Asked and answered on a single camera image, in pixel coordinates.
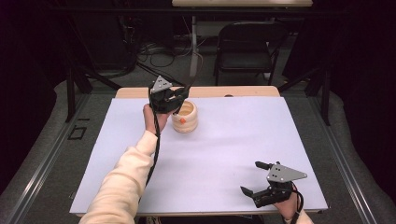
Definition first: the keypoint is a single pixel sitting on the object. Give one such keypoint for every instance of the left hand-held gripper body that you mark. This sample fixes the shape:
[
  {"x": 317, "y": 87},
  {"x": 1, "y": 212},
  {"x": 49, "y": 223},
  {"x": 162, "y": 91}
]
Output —
[{"x": 160, "y": 93}]

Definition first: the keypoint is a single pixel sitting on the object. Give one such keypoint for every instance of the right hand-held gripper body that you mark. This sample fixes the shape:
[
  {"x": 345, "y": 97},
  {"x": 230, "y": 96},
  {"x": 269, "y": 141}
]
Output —
[{"x": 281, "y": 179}]

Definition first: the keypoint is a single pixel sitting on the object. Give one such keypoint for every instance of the cream ribbed ceramic holder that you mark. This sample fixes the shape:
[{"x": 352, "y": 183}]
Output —
[{"x": 186, "y": 119}]

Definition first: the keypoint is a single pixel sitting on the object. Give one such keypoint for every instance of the person's left hand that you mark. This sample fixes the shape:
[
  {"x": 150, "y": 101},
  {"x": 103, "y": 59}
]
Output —
[{"x": 151, "y": 119}]

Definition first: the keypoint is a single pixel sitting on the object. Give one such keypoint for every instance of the person's right hand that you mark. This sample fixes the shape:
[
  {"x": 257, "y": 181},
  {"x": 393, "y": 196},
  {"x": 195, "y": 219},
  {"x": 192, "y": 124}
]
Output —
[{"x": 288, "y": 208}]

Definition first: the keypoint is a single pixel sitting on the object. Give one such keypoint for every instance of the wooden table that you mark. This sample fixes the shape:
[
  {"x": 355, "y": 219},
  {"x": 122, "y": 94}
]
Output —
[{"x": 218, "y": 91}]

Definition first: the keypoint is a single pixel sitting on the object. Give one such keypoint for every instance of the white table mat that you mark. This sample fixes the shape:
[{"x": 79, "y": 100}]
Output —
[{"x": 218, "y": 155}]

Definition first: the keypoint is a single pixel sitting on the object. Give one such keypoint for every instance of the black folding chair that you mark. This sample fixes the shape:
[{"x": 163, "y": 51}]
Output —
[{"x": 246, "y": 46}]

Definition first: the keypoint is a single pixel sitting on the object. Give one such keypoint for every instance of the black metal stand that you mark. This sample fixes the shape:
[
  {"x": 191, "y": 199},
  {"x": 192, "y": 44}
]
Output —
[
  {"x": 71, "y": 93},
  {"x": 325, "y": 96}
]

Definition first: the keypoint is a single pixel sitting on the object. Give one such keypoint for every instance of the white desk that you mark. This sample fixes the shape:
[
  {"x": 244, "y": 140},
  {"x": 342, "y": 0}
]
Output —
[{"x": 243, "y": 2}]

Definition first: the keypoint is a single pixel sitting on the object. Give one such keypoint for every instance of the aluminium floor rail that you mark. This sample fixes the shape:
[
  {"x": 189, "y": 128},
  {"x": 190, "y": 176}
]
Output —
[
  {"x": 342, "y": 161},
  {"x": 46, "y": 161}
]

